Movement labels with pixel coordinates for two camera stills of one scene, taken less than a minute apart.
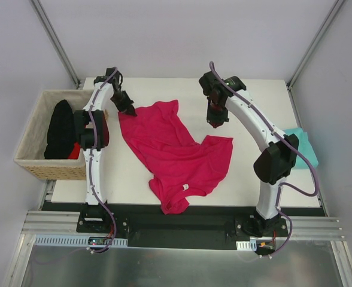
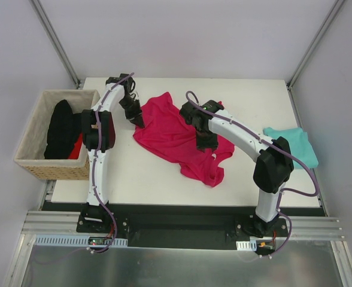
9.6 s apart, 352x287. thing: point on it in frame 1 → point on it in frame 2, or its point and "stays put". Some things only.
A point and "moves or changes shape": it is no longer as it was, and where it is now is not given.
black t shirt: [61, 132] stays put
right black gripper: [217, 118] → [206, 142]
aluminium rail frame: [45, 222] stays put
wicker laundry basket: [30, 157] stays put
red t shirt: [75, 153] stays put
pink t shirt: [181, 167] moves or changes shape
